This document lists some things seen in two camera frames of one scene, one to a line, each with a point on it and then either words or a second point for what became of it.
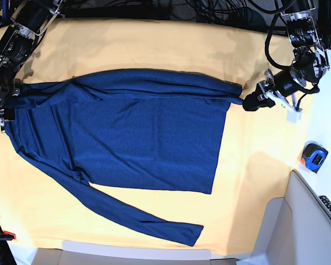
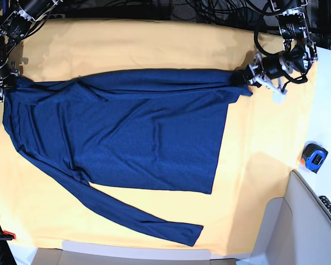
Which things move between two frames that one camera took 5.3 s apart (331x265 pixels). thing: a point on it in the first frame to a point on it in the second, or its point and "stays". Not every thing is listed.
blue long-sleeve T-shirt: x=154 y=128 stays
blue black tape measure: x=314 y=155 stays
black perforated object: x=330 y=206 stays
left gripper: x=1 y=96 to x=4 y=79
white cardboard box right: x=297 y=229 stays
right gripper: x=284 y=81 to x=261 y=73
